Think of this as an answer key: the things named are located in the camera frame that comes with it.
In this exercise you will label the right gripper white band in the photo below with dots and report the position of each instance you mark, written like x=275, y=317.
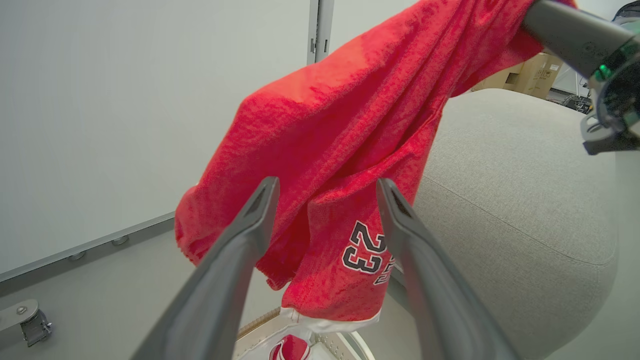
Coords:
x=620, y=100

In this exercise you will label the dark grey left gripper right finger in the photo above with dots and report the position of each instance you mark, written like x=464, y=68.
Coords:
x=435, y=300

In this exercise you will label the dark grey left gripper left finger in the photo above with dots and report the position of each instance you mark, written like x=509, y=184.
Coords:
x=220, y=280

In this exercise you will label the red white-trimmed jersey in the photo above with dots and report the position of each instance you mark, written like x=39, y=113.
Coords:
x=291, y=349

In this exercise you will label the red shorts with number 23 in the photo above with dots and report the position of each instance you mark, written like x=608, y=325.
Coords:
x=350, y=125

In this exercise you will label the white laundry basket brown rim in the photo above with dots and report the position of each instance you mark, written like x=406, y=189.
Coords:
x=250, y=340

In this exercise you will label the white cloth basket liner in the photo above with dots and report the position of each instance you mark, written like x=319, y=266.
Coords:
x=262, y=347

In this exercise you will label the brown cardboard box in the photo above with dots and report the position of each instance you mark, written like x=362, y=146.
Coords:
x=542, y=72
x=500, y=79

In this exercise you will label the grey fabric sofa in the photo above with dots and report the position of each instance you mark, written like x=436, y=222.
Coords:
x=500, y=200

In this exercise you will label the black caster wheel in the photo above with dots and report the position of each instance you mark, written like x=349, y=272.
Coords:
x=36, y=327

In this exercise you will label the grey partition foot bracket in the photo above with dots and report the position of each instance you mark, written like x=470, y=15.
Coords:
x=15, y=315

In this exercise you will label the grey partition post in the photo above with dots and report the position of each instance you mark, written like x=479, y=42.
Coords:
x=320, y=25

